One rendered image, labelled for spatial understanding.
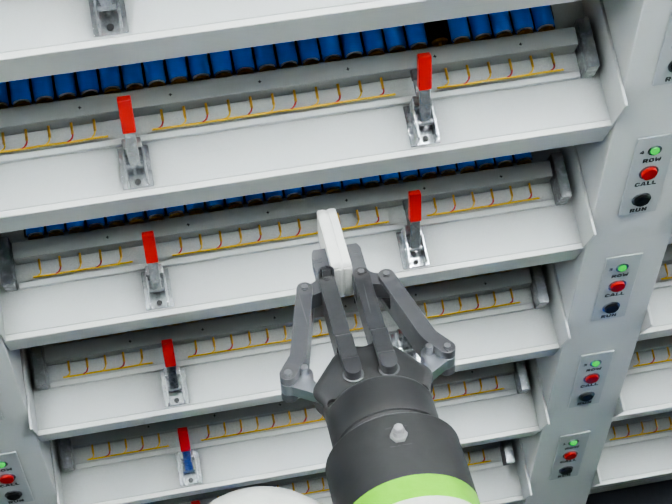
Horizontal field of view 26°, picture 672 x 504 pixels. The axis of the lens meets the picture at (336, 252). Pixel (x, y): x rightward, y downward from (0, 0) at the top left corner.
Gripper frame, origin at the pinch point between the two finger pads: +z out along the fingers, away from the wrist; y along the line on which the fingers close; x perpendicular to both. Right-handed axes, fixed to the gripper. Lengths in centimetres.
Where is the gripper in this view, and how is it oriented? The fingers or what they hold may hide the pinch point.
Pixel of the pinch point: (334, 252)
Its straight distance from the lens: 112.3
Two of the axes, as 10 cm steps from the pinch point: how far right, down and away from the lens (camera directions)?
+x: -0.4, -7.4, -6.8
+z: -1.9, -6.6, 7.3
